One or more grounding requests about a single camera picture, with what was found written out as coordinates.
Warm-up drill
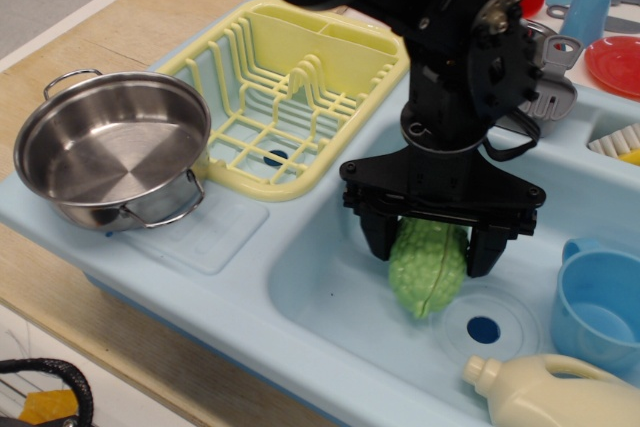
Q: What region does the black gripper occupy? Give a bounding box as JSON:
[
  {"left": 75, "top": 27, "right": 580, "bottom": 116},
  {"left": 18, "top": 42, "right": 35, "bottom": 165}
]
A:
[{"left": 340, "top": 147, "right": 546, "bottom": 278}]

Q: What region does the green bumpy toy squash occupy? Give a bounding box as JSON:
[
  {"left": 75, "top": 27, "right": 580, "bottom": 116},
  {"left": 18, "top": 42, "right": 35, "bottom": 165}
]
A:
[{"left": 388, "top": 217, "right": 468, "bottom": 319}]

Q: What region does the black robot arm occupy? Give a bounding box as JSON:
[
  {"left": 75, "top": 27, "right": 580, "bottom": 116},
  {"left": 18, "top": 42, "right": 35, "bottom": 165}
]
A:
[{"left": 284, "top": 0, "right": 546, "bottom": 277}]

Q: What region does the stainless steel pot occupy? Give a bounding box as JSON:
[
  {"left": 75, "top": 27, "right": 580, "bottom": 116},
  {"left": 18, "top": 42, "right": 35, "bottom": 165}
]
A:
[{"left": 13, "top": 69, "right": 211, "bottom": 231}]

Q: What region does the light blue toy sink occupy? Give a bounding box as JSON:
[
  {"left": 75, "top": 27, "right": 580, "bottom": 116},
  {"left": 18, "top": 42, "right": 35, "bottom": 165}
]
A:
[{"left": 1, "top": 87, "right": 639, "bottom": 426}]

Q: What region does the blue plastic cup in sink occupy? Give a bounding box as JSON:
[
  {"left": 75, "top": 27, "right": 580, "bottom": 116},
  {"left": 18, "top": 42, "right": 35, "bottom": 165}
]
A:
[{"left": 550, "top": 238, "right": 639, "bottom": 376}]

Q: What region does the cream detergent bottle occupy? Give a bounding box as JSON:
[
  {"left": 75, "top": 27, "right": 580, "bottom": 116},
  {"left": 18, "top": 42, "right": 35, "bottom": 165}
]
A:
[{"left": 462, "top": 354, "right": 639, "bottom": 426}]

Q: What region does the grey toy faucet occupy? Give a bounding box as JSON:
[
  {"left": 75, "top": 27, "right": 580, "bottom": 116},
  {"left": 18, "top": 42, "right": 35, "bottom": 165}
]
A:
[{"left": 519, "top": 20, "right": 583, "bottom": 137}]

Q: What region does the yellow plastic dish rack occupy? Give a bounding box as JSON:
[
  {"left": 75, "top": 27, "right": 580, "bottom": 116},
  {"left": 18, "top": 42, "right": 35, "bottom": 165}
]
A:
[{"left": 155, "top": 0, "right": 409, "bottom": 202}]

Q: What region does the white yellow sponge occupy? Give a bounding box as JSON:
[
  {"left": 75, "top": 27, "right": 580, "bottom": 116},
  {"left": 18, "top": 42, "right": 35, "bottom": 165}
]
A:
[{"left": 587, "top": 123, "right": 640, "bottom": 166}]

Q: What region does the red plastic plate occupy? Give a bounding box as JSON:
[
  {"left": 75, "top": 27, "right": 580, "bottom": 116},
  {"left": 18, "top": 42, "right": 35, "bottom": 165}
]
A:
[{"left": 584, "top": 36, "right": 639, "bottom": 101}]

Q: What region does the grey toy spatula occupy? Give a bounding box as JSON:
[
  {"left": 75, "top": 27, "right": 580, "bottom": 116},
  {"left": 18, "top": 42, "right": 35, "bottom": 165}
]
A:
[{"left": 546, "top": 5, "right": 569, "bottom": 19}]

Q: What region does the blue upside-down cup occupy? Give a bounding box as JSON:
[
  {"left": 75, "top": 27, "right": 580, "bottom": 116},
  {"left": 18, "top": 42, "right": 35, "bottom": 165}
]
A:
[{"left": 560, "top": 0, "right": 611, "bottom": 47}]

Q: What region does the grey toy knife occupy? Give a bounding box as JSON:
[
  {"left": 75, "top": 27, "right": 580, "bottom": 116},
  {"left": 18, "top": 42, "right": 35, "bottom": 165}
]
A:
[{"left": 604, "top": 16, "right": 640, "bottom": 35}]

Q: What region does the yellow tape piece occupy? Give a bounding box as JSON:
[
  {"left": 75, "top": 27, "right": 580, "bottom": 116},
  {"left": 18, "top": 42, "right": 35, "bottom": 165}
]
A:
[{"left": 18, "top": 390, "right": 78, "bottom": 425}]

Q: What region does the black cable loop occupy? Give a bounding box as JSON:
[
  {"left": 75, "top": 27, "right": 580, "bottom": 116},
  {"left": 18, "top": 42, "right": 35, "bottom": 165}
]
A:
[{"left": 0, "top": 357, "right": 95, "bottom": 427}]

